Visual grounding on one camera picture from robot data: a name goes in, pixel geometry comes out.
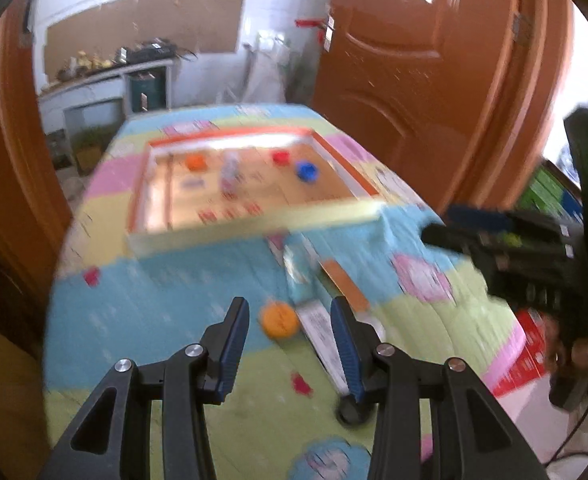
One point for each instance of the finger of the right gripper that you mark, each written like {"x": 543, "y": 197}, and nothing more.
{"x": 483, "y": 245}
{"x": 528, "y": 224}

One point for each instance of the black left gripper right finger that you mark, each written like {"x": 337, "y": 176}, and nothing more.
{"x": 473, "y": 438}

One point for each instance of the black bottle cap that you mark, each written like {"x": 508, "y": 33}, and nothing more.
{"x": 351, "y": 414}

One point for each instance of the blue bottle cap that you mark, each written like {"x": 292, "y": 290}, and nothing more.
{"x": 307, "y": 171}

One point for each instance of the white bottle cap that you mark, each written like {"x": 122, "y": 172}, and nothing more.
{"x": 375, "y": 324}

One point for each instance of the green printed carton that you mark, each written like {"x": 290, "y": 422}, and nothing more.
{"x": 551, "y": 192}

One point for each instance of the large orange bottle cap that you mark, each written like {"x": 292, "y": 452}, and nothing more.
{"x": 279, "y": 320}

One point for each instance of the colourful cartoon quilt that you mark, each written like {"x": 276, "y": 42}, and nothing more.
{"x": 278, "y": 422}

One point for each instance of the red carton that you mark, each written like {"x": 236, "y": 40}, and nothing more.
{"x": 529, "y": 365}

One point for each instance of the white Hello Kitty box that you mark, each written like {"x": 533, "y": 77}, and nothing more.
{"x": 316, "y": 324}

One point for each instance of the copper gold rectangular box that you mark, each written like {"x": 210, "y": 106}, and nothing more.
{"x": 344, "y": 285}

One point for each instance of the light blue rectangular box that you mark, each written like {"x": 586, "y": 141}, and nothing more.
{"x": 302, "y": 266}

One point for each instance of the brown wooden door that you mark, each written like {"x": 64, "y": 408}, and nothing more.
{"x": 415, "y": 82}

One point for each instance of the shallow gold orange box lid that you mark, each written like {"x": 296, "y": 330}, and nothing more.
{"x": 173, "y": 208}

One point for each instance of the red bottle cap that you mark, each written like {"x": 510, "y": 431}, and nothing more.
{"x": 281, "y": 157}

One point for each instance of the small orange bottle cap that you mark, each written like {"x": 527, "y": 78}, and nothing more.
{"x": 196, "y": 162}

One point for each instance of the white plastic sack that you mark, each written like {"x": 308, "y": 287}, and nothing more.
{"x": 265, "y": 71}

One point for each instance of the dark green air fryer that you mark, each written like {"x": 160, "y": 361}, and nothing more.
{"x": 147, "y": 91}

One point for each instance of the white kitchen counter cabinet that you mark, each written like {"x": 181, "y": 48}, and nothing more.
{"x": 109, "y": 85}

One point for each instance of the black gas stove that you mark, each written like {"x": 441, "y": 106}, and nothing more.
{"x": 157, "y": 49}

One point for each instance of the silver door handle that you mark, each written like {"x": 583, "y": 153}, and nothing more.
{"x": 328, "y": 33}

